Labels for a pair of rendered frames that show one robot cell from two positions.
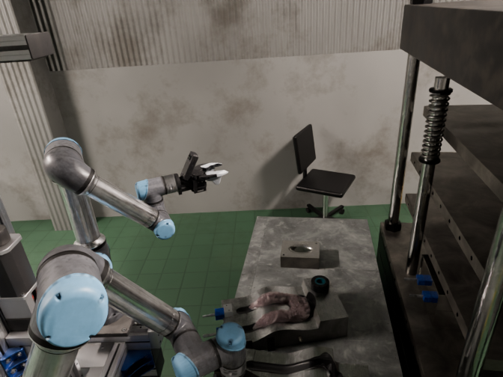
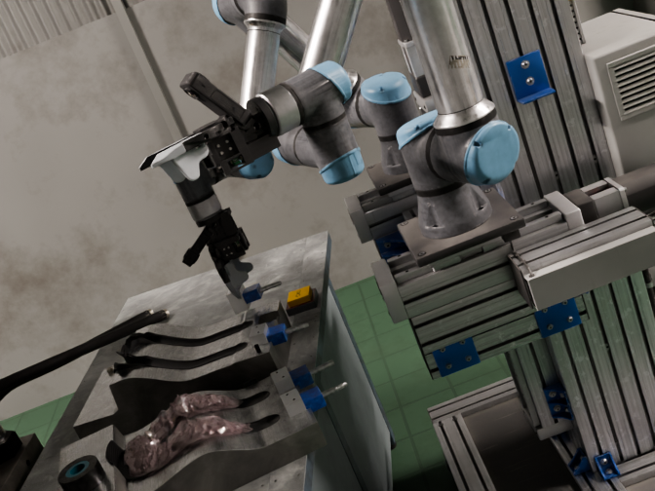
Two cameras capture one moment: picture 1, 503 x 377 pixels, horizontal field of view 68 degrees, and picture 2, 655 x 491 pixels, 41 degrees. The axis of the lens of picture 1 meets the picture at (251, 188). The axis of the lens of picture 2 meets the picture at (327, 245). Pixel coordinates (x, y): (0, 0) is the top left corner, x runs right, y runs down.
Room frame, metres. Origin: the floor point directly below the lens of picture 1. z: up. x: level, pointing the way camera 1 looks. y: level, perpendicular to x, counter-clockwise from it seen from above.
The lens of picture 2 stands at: (2.74, 0.30, 1.71)
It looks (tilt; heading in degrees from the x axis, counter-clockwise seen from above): 20 degrees down; 179
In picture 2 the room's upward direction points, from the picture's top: 22 degrees counter-clockwise
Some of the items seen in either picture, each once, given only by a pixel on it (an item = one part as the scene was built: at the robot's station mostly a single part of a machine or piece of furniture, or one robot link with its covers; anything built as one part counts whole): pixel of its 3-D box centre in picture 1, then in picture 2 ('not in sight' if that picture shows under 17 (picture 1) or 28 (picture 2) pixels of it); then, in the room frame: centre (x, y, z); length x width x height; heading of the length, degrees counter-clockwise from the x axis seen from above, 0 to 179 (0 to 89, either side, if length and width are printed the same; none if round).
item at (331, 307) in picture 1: (281, 312); (188, 446); (1.19, -0.09, 0.85); 0.50 x 0.26 x 0.11; 96
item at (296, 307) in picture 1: (280, 306); (180, 427); (1.18, -0.09, 0.90); 0.26 x 0.18 x 0.08; 96
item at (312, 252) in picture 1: (300, 254); not in sight; (1.62, -0.24, 0.83); 0.20 x 0.15 x 0.07; 79
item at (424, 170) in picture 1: (419, 218); not in sight; (1.47, -0.78, 1.10); 0.05 x 0.05 x 1.30
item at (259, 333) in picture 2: not in sight; (281, 333); (0.93, 0.15, 0.89); 0.13 x 0.05 x 0.05; 79
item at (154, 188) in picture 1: (150, 188); (315, 94); (1.30, 0.39, 1.43); 0.11 x 0.08 x 0.09; 113
